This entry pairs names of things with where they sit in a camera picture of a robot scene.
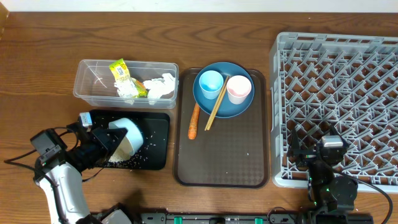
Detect light blue rice bowl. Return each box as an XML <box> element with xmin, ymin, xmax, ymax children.
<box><xmin>108</xmin><ymin>118</ymin><xmax>144</xmax><ymax>156</ymax></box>

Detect yellow green snack wrapper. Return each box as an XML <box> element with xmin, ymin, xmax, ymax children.
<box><xmin>109</xmin><ymin>58</ymin><xmax>148</xmax><ymax>98</ymax></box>

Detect white napkin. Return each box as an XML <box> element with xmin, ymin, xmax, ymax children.
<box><xmin>143</xmin><ymin>73</ymin><xmax>175</xmax><ymax>105</ymax></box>

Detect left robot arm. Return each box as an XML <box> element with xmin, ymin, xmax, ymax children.
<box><xmin>30</xmin><ymin>123</ymin><xmax>133</xmax><ymax>223</ymax></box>

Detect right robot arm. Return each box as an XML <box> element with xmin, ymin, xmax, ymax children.
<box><xmin>287</xmin><ymin>127</ymin><xmax>358</xmax><ymax>223</ymax></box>

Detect grey dishwasher rack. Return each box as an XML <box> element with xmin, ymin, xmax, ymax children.
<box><xmin>269</xmin><ymin>32</ymin><xmax>397</xmax><ymax>194</ymax></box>

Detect white rice pile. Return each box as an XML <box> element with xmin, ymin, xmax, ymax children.
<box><xmin>108</xmin><ymin>137</ymin><xmax>144</xmax><ymax>163</ymax></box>

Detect black plastic tray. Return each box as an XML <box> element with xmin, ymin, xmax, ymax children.
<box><xmin>79</xmin><ymin>110</ymin><xmax>170</xmax><ymax>170</ymax></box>

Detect clear plastic bin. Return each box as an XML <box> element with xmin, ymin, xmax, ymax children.
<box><xmin>73</xmin><ymin>59</ymin><xmax>178</xmax><ymax>109</ymax></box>

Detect brown serving tray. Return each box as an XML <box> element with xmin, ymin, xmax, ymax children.
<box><xmin>174</xmin><ymin>68</ymin><xmax>270</xmax><ymax>189</ymax></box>

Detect dark blue plate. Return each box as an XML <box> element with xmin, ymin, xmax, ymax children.
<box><xmin>193</xmin><ymin>62</ymin><xmax>255</xmax><ymax>118</ymax></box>

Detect pink cup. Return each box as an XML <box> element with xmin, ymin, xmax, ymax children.
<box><xmin>227</xmin><ymin>75</ymin><xmax>252</xmax><ymax>105</ymax></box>

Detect orange carrot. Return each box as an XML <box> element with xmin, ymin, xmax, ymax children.
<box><xmin>188</xmin><ymin>103</ymin><xmax>200</xmax><ymax>140</ymax></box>

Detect right wooden chopstick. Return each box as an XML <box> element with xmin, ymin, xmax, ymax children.
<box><xmin>206</xmin><ymin>76</ymin><xmax>230</xmax><ymax>131</ymax></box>

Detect wooden chopstick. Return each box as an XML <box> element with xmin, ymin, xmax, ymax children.
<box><xmin>206</xmin><ymin>76</ymin><xmax>230</xmax><ymax>131</ymax></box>
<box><xmin>204</xmin><ymin>76</ymin><xmax>229</xmax><ymax>131</ymax></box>

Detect left wooden chopstick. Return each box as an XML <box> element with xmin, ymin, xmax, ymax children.
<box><xmin>204</xmin><ymin>76</ymin><xmax>229</xmax><ymax>131</ymax></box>

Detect light blue cup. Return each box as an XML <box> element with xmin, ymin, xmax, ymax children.
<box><xmin>199</xmin><ymin>70</ymin><xmax>224</xmax><ymax>100</ymax></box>

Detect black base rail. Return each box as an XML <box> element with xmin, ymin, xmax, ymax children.
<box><xmin>93</xmin><ymin>212</ymin><xmax>374</xmax><ymax>224</ymax></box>

